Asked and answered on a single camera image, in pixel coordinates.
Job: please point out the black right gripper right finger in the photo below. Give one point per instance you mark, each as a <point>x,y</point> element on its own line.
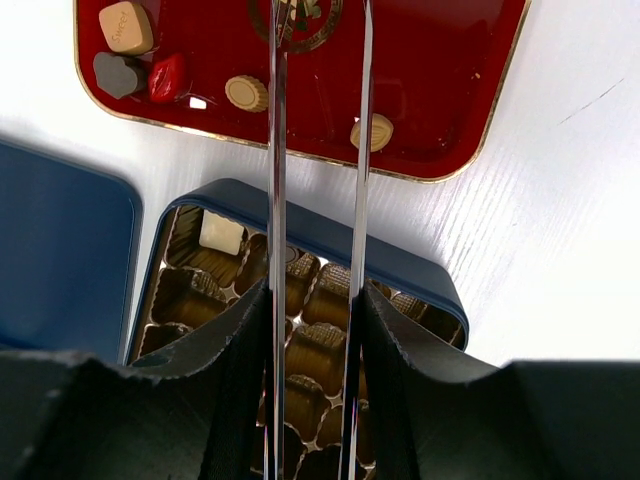
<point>438,413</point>

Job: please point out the tan fluted chocolate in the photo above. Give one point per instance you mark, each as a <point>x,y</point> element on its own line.
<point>247,93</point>

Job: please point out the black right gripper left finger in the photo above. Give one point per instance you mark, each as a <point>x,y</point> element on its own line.
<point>185,411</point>

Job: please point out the blue tin lid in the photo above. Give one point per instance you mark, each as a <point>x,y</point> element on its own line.
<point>69,244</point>

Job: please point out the red tray lid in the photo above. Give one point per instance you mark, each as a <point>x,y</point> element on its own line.
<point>438,71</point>

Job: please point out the metal tongs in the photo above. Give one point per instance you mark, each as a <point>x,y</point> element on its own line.
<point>315,234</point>

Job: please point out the tan oval chocolate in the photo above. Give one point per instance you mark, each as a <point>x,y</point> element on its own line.
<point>381,132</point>

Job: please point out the white square chocolate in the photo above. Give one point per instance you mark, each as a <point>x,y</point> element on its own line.
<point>221,234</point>

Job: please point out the tan sweet square chocolate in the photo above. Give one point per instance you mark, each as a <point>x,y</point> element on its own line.
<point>126,28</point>

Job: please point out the grey heart chocolate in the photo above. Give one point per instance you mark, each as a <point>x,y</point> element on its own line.
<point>119,76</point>

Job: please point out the red lips chocolate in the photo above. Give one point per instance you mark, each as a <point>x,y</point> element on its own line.
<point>168,80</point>

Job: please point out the blue chocolate tin box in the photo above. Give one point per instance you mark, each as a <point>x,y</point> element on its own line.
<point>187,285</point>

